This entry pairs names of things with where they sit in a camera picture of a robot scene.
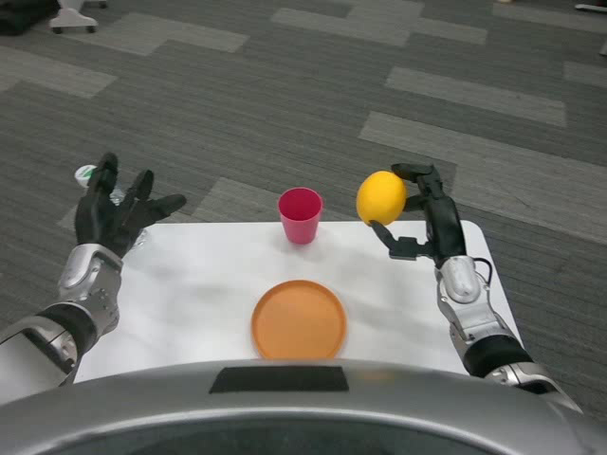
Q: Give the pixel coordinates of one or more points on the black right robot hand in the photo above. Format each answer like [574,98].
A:
[446,227]

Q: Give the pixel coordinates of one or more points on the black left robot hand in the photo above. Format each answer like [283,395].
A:
[102,218]

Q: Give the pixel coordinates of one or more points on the yellow lemon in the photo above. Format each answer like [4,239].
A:
[381,196]

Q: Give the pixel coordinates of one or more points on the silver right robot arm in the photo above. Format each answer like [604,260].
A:
[462,294]

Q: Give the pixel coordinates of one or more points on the clear bottle green white cap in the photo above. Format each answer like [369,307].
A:
[84,175]

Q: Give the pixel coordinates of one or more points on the pink plastic cup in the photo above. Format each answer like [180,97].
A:
[299,227]

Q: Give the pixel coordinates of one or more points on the orange round plate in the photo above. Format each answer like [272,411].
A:
[299,320]

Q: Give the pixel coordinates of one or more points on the silver robot chest black window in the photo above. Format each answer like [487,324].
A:
[142,407]

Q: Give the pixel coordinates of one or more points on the white wheeled stand base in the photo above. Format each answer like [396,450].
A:
[71,19]

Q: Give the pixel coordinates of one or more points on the black bag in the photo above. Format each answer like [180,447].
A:
[23,16]

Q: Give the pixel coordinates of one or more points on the white flat floor object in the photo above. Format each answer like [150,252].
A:
[593,6]

